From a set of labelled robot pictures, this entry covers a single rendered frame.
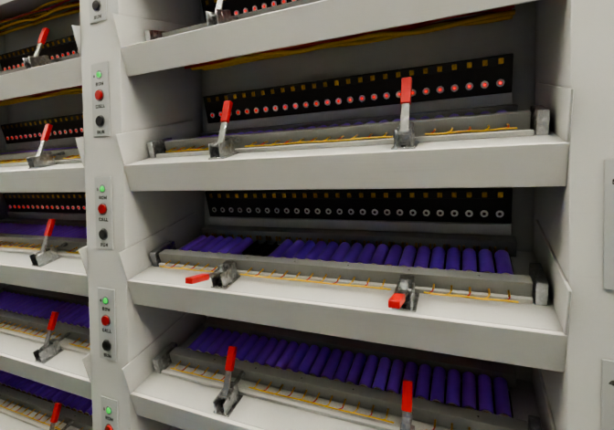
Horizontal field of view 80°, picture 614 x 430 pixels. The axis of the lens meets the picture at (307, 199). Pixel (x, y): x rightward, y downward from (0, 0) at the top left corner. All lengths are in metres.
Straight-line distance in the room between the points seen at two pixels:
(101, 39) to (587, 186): 0.71
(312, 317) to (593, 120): 0.37
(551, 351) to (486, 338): 0.06
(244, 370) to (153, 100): 0.49
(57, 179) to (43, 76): 0.19
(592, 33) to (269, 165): 0.37
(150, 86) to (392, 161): 0.47
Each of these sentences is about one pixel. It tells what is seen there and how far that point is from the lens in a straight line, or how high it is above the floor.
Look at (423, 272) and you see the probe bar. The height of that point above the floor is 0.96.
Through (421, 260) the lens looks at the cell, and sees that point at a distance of 0.53.
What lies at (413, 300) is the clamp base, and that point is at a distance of 0.47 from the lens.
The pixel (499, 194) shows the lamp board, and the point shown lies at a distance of 0.59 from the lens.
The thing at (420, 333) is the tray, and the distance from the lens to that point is 0.47.
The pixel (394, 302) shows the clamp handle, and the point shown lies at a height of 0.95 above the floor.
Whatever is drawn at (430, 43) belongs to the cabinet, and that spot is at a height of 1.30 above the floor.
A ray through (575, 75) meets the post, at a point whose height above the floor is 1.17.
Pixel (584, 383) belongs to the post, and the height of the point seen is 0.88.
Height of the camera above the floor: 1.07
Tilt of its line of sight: 2 degrees down
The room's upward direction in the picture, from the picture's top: 1 degrees counter-clockwise
